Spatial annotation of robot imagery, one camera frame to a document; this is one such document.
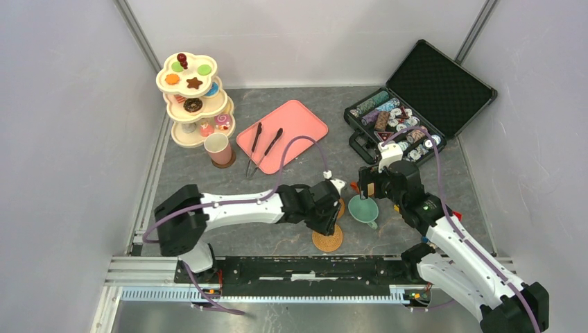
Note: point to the pink mug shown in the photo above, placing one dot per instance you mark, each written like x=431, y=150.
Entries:
x=217, y=145

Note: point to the woven tan round coaster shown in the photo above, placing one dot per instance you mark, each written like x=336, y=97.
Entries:
x=330, y=243

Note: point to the cream three-tier dessert stand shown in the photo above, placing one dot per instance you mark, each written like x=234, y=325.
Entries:
x=220, y=103

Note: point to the black poker chip case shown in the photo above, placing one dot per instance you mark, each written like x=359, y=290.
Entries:
x=428, y=100

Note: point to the orange round coaster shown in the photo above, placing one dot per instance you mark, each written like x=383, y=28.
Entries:
x=341, y=209

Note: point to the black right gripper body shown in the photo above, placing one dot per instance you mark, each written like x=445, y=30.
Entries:
x=381, y=180

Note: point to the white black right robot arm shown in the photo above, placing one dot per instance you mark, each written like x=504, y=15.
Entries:
x=498, y=299

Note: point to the white cupcake toy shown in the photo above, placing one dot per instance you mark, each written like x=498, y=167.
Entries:
x=188, y=127

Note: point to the pink slice cake toy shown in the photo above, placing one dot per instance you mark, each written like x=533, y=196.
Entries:
x=180, y=99

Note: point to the brown star cookie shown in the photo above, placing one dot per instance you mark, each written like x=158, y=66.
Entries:
x=194, y=83

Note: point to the pink serving tray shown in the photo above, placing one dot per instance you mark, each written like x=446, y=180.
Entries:
x=278, y=128

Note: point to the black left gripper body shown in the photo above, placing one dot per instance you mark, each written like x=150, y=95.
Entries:
x=321, y=220

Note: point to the orange flower cookie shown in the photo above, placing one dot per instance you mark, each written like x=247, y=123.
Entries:
x=172, y=79

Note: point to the teal green cup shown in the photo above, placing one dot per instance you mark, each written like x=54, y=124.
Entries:
x=364, y=210

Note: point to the blue donut toy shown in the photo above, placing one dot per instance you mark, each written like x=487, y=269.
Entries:
x=212, y=91

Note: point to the red toy block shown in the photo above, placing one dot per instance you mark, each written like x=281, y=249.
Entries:
x=457, y=215

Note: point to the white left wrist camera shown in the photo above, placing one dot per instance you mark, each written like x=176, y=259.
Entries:
x=337, y=183

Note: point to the chocolate donut toy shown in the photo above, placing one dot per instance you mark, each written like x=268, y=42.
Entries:
x=193, y=105

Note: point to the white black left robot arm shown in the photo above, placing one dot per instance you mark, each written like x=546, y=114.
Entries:
x=183, y=218

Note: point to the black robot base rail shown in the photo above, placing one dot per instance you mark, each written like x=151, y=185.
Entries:
x=338, y=278

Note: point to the dark brown round coaster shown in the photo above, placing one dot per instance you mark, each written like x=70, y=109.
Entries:
x=225, y=165

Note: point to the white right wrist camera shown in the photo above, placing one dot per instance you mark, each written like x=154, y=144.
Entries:
x=389, y=153

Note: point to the small pink cupcake toy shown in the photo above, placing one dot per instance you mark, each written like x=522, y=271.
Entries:
x=206, y=129

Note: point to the pink swirl cake toy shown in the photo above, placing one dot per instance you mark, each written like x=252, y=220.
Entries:
x=223, y=121

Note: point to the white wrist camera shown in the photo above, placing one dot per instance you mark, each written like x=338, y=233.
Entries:
x=389, y=153
x=337, y=183

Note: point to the small orange cup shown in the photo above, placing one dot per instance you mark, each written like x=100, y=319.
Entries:
x=354, y=186

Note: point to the green round cookie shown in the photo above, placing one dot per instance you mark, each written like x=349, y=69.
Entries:
x=177, y=67
x=204, y=70

